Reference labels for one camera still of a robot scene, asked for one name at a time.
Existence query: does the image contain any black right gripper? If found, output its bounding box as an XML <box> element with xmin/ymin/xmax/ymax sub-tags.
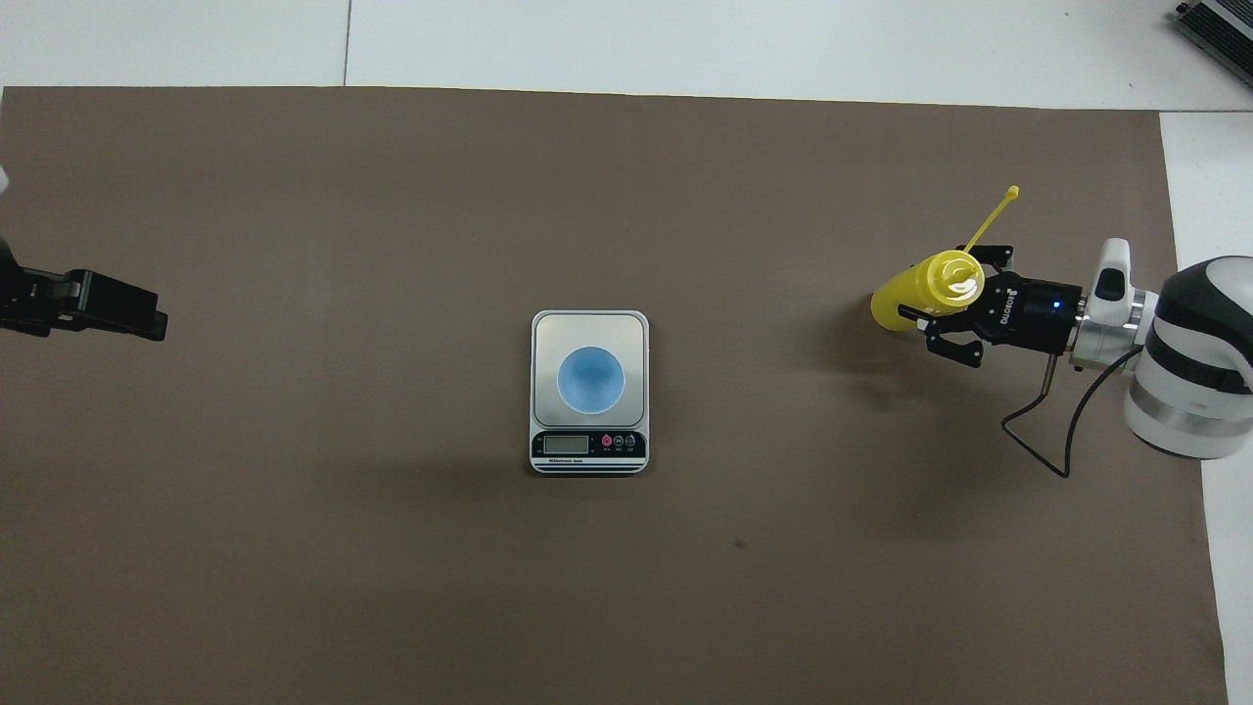
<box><xmin>898</xmin><ymin>245</ymin><xmax>1084</xmax><ymax>369</ymax></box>

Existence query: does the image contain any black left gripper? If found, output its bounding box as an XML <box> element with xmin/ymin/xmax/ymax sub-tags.
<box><xmin>0</xmin><ymin>235</ymin><xmax>168</xmax><ymax>342</ymax></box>

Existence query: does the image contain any yellow squeeze seasoning bottle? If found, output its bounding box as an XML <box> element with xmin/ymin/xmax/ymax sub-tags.
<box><xmin>870</xmin><ymin>185</ymin><xmax>1021</xmax><ymax>334</ymax></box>

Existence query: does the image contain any light blue plastic cup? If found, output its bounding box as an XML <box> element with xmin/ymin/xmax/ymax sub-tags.
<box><xmin>556</xmin><ymin>346</ymin><xmax>627</xmax><ymax>415</ymax></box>

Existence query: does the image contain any silver digital kitchen scale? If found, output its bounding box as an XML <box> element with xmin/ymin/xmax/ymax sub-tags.
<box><xmin>530</xmin><ymin>309</ymin><xmax>650</xmax><ymax>477</ymax></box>

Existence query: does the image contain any brown paper table mat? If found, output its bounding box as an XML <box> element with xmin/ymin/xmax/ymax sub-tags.
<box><xmin>0</xmin><ymin>86</ymin><xmax>1230</xmax><ymax>705</ymax></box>

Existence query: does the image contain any grey finned metal device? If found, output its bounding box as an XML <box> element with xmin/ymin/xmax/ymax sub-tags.
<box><xmin>1175</xmin><ymin>0</ymin><xmax>1253</xmax><ymax>91</ymax></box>

